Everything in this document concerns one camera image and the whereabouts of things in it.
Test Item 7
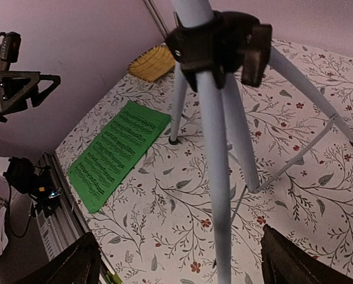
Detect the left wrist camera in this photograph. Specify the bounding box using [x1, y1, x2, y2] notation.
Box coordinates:
[0, 31, 21, 71]

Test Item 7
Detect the aluminium corner post left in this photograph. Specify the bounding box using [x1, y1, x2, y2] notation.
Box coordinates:
[143, 0, 169, 38]

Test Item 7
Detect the green sheet music stack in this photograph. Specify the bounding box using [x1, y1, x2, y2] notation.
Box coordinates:
[67, 101, 171, 213]

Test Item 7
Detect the aluminium front rail frame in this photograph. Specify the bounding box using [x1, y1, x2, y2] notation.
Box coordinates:
[31, 152, 118, 284]

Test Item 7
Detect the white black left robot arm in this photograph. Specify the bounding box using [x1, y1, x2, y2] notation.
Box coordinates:
[0, 71, 61, 256]

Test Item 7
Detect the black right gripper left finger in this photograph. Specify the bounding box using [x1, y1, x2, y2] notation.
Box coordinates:
[16, 232, 101, 284]

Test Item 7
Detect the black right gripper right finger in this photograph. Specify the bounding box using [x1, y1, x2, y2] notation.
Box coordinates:
[261, 225, 353, 284]

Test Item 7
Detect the white perforated music stand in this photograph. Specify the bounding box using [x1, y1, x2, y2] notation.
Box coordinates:
[166, 1, 353, 283]

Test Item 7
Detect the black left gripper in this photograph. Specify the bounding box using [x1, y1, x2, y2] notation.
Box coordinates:
[0, 71, 61, 115]

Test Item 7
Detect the woven bamboo tray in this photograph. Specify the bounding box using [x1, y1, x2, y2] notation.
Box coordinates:
[127, 44, 175, 82]

